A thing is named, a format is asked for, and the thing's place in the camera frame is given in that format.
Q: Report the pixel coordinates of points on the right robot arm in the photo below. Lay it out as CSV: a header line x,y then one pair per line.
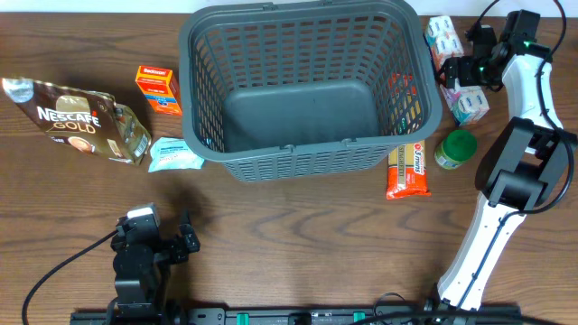
x,y
518,173

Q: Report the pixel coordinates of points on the dark grey plastic basket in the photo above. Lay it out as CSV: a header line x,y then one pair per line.
x,y
275,91

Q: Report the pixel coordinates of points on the Nescafe Gold coffee pouch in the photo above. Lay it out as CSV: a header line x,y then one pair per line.
x,y
91,122

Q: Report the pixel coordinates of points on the orange Redoxon box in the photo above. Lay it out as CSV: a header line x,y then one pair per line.
x,y
161,89

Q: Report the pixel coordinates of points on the green lid glass jar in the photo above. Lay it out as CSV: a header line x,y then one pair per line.
x,y
456,149

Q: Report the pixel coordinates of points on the Kleenex tissue multipack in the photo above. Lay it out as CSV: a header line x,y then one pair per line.
x,y
467,104

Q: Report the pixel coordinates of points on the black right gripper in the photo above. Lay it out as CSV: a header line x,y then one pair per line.
x,y
452,72

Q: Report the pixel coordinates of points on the San Remo spaghetti packet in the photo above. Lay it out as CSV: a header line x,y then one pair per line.
x,y
406,170

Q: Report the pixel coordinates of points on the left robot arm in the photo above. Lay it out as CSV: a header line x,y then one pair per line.
x,y
143,267

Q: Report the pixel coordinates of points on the light blue wipes pack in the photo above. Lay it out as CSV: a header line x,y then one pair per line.
x,y
173,154

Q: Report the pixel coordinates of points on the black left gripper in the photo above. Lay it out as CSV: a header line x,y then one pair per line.
x,y
181,250

